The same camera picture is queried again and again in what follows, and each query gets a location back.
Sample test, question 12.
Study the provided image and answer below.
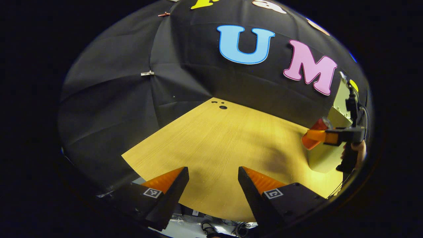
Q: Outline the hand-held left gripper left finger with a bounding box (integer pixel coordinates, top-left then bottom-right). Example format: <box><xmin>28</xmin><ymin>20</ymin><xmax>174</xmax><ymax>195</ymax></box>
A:
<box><xmin>97</xmin><ymin>166</ymin><xmax>190</xmax><ymax>232</ymax></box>

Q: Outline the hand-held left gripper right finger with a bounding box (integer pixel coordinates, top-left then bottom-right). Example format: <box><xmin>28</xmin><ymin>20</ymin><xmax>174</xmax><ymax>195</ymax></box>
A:
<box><xmin>237</xmin><ymin>166</ymin><xmax>327</xmax><ymax>232</ymax></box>

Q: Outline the red pop can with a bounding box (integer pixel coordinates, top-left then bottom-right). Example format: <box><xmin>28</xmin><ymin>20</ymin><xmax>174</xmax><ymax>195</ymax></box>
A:
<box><xmin>301</xmin><ymin>117</ymin><xmax>332</xmax><ymax>150</ymax></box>

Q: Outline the green desktop garbage bin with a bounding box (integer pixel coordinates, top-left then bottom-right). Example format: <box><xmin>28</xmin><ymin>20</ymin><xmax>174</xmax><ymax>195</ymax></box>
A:
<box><xmin>307</xmin><ymin>78</ymin><xmax>356</xmax><ymax>173</ymax></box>

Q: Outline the black backdrop cloth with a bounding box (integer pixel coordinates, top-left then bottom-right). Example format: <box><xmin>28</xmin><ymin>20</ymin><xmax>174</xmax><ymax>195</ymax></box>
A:
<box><xmin>58</xmin><ymin>0</ymin><xmax>369</xmax><ymax>195</ymax></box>

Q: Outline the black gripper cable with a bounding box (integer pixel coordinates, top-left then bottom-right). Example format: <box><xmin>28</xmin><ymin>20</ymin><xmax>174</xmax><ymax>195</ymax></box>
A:
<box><xmin>359</xmin><ymin>103</ymin><xmax>371</xmax><ymax>133</ymax></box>

